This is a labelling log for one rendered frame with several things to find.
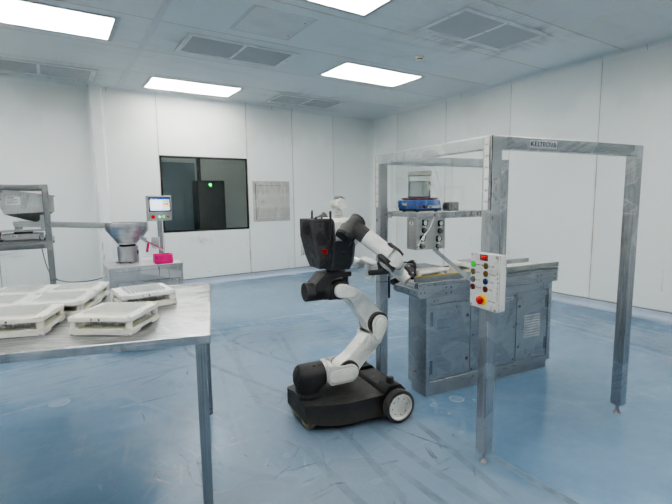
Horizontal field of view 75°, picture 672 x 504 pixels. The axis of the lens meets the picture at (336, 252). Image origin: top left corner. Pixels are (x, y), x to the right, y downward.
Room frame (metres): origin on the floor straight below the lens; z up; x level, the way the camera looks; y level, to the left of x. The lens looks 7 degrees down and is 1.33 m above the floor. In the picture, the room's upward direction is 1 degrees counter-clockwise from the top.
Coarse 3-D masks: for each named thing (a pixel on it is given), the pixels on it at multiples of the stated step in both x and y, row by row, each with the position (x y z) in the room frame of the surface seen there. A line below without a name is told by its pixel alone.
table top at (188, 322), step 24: (192, 288) 2.49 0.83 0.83; (168, 312) 1.95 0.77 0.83; (192, 312) 1.94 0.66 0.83; (48, 336) 1.61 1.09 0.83; (72, 336) 1.61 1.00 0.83; (96, 336) 1.60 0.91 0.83; (120, 336) 1.60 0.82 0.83; (144, 336) 1.60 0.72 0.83; (168, 336) 1.59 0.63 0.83; (192, 336) 1.59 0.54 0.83; (0, 360) 1.42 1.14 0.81; (24, 360) 1.44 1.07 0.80
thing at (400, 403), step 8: (392, 392) 2.48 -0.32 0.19; (400, 392) 2.47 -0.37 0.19; (408, 392) 2.50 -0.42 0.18; (384, 400) 2.47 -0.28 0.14; (392, 400) 2.44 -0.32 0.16; (400, 400) 2.48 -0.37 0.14; (408, 400) 2.51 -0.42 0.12; (384, 408) 2.45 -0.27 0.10; (392, 408) 2.46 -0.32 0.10; (400, 408) 2.48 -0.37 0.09; (408, 408) 2.51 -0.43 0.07; (392, 416) 2.44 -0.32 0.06; (400, 416) 2.48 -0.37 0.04; (408, 416) 2.49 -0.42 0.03
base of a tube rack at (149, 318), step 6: (144, 318) 1.76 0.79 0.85; (150, 318) 1.76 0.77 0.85; (156, 318) 1.82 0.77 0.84; (138, 324) 1.67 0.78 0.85; (144, 324) 1.71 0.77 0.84; (72, 330) 1.62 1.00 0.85; (78, 330) 1.61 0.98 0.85; (84, 330) 1.61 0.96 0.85; (90, 330) 1.61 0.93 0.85; (96, 330) 1.61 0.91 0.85; (102, 330) 1.61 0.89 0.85; (108, 330) 1.61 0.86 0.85; (114, 330) 1.61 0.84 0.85; (120, 330) 1.61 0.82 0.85; (126, 330) 1.61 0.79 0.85; (132, 330) 1.61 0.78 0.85; (138, 330) 1.66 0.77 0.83
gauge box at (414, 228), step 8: (408, 224) 2.73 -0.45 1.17; (416, 224) 2.66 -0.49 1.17; (432, 224) 2.71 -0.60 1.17; (408, 232) 2.73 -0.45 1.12; (416, 232) 2.66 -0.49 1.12; (432, 232) 2.71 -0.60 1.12; (408, 240) 2.73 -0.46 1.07; (416, 240) 2.66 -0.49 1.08; (432, 240) 2.71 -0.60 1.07; (408, 248) 2.73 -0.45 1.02; (424, 248) 2.68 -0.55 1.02; (432, 248) 2.71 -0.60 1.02
